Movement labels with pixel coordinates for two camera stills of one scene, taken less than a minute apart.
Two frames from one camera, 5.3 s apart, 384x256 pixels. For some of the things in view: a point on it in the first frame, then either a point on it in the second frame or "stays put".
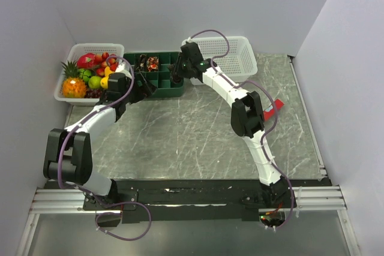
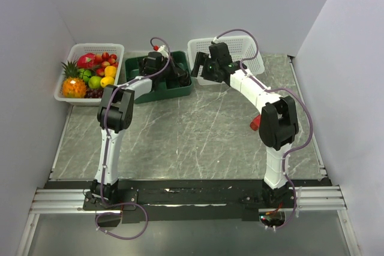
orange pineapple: x=74 y=86 stays put
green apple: x=95 y=82 stays put
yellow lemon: x=104 y=82 stays put
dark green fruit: x=84 y=74 stays put
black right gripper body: x=181 y=68 to x=209 y=67
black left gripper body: x=134 y=95 to x=170 y=72
